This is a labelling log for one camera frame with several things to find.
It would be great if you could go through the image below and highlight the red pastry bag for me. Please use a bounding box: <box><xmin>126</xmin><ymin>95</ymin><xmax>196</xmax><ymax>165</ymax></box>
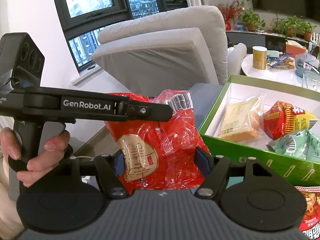
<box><xmin>105</xmin><ymin>89</ymin><xmax>209</xmax><ymax>193</ymax></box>

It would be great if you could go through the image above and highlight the clear bread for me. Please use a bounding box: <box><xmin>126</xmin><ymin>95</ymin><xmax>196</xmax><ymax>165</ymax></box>
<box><xmin>217</xmin><ymin>93</ymin><xmax>266</xmax><ymax>142</ymax></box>

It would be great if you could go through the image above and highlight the yellow red crayfish snack bag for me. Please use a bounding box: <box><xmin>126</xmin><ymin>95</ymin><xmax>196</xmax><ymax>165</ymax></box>
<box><xmin>263</xmin><ymin>101</ymin><xmax>319</xmax><ymax>140</ymax></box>

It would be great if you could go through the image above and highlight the light green snack bag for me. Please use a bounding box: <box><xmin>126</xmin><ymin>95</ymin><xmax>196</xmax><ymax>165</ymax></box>
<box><xmin>266</xmin><ymin>129</ymin><xmax>319</xmax><ymax>163</ymax></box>

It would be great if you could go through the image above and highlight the person left hand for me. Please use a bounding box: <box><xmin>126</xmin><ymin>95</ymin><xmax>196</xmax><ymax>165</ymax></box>
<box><xmin>0</xmin><ymin>127</ymin><xmax>72</xmax><ymax>188</ymax></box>

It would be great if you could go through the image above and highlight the green cardboard box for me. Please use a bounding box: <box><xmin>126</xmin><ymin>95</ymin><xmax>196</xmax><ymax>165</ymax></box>
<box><xmin>199</xmin><ymin>75</ymin><xmax>319</xmax><ymax>186</ymax></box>

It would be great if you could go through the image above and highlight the red cartoon snack bag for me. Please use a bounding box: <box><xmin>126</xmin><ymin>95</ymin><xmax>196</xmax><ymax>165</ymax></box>
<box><xmin>296</xmin><ymin>186</ymin><xmax>320</xmax><ymax>240</ymax></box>

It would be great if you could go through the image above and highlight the white round coffee table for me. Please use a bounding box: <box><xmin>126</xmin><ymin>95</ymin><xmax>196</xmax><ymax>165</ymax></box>
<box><xmin>241</xmin><ymin>54</ymin><xmax>303</xmax><ymax>87</ymax></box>

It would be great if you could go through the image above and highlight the yellow cylindrical can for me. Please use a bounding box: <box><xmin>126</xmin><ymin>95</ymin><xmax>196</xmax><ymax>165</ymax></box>
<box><xmin>252</xmin><ymin>46</ymin><xmax>267</xmax><ymax>70</ymax></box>

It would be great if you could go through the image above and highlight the grey recliner armchair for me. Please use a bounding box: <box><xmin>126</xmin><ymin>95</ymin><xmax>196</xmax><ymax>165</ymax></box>
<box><xmin>91</xmin><ymin>5</ymin><xmax>247</xmax><ymax>96</ymax></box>

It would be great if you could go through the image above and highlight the clear glass cup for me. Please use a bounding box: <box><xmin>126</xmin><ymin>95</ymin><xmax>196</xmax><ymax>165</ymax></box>
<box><xmin>302</xmin><ymin>70</ymin><xmax>320</xmax><ymax>92</ymax></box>

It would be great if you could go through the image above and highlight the orange tissue box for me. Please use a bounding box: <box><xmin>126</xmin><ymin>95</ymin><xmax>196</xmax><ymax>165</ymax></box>
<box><xmin>285</xmin><ymin>40</ymin><xmax>307</xmax><ymax>59</ymax></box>

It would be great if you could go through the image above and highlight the potted green plant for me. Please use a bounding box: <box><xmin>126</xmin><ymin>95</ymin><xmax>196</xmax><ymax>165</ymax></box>
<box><xmin>241</xmin><ymin>9</ymin><xmax>266</xmax><ymax>31</ymax></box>

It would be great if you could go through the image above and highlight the red flower arrangement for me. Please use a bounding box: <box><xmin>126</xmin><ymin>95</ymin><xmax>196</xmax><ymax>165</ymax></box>
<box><xmin>217</xmin><ymin>0</ymin><xmax>242</xmax><ymax>30</ymax></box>

